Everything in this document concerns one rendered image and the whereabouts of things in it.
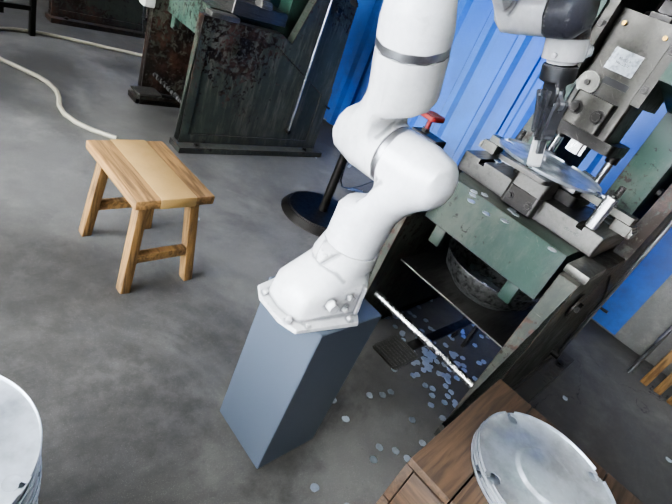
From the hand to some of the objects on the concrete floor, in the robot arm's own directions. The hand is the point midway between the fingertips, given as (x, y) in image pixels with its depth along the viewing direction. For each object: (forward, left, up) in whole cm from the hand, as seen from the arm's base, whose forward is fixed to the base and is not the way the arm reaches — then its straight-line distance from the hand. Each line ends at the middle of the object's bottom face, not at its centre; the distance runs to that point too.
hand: (536, 152), depth 114 cm
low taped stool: (-54, +77, -82) cm, 125 cm away
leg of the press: (+41, -26, -82) cm, 95 cm away
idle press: (+60, +174, -82) cm, 201 cm away
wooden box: (-31, -47, -82) cm, 99 cm away
